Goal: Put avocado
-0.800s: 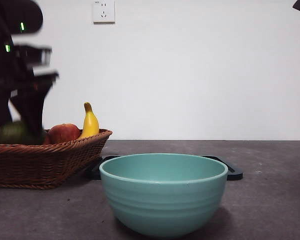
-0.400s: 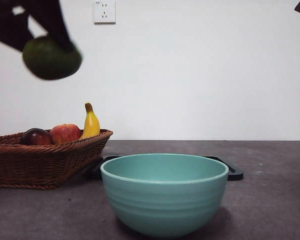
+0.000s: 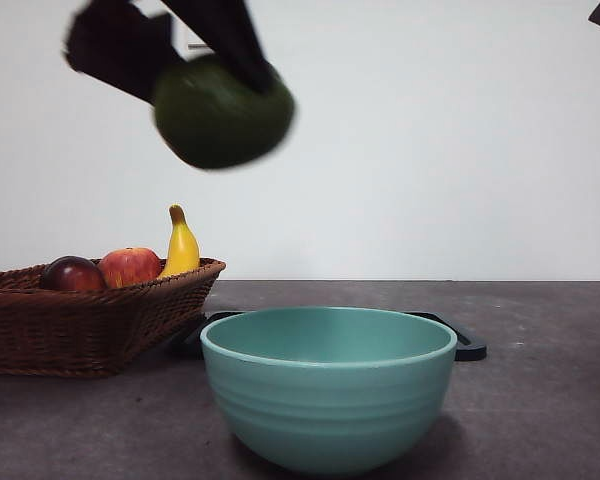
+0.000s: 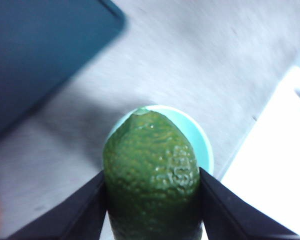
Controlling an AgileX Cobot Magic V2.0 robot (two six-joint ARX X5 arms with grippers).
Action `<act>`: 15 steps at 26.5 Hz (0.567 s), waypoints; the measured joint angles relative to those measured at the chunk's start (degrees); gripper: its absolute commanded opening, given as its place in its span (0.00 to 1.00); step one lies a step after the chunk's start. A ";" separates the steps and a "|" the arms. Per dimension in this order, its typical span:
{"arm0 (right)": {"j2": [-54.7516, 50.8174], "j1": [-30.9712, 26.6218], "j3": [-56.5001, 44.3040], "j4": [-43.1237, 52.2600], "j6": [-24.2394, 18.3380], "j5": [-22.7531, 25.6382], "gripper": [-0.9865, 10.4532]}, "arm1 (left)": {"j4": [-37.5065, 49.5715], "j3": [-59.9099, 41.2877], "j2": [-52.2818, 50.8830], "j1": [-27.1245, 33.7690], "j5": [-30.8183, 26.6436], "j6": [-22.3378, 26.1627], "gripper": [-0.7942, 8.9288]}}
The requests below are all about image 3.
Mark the green avocado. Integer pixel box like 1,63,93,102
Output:
152,53,297,172

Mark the teal ceramic bowl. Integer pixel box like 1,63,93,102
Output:
199,306,458,476

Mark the yellow banana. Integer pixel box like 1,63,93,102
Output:
155,203,201,280

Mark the red yellow apple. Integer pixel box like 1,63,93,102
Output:
98,246,162,289

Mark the dark red plum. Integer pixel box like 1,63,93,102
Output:
39,255,108,293

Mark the brown wicker basket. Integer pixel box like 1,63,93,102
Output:
0,257,227,379

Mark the black rectangular tray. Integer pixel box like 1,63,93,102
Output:
165,309,488,362

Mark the white wall socket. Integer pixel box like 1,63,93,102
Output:
187,19,211,50

